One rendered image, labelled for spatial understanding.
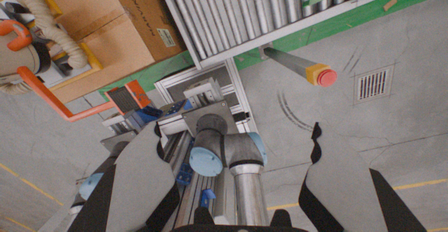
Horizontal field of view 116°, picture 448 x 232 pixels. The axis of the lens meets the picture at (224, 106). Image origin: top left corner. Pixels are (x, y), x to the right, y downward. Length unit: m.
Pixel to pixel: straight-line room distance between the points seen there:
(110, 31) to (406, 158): 3.69
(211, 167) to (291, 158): 2.11
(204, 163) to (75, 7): 0.78
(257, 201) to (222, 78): 1.17
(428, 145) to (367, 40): 1.96
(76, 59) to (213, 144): 0.52
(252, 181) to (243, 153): 0.08
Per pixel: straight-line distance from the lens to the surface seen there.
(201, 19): 1.06
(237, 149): 0.48
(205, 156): 0.48
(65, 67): 0.77
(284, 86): 1.80
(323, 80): 0.68
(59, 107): 0.73
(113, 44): 0.81
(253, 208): 0.45
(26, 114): 3.39
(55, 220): 3.74
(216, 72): 1.42
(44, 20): 0.69
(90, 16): 0.85
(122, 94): 0.52
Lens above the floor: 1.59
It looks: 63 degrees down
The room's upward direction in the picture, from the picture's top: 176 degrees counter-clockwise
